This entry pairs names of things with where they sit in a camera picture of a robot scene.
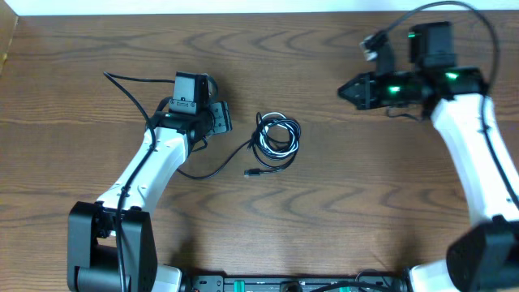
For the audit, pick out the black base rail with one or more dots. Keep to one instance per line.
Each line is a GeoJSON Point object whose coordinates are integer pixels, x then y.
{"type": "Point", "coordinates": [365, 281]}

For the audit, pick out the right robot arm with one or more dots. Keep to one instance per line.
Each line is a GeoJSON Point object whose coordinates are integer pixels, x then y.
{"type": "Point", "coordinates": [456, 101]}

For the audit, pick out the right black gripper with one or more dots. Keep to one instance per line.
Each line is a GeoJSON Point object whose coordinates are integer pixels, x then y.
{"type": "Point", "coordinates": [371, 98]}

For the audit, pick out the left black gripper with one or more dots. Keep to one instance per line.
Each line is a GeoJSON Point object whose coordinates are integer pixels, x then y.
{"type": "Point", "coordinates": [223, 117]}

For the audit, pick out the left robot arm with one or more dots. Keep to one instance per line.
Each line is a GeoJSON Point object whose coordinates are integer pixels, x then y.
{"type": "Point", "coordinates": [110, 244]}

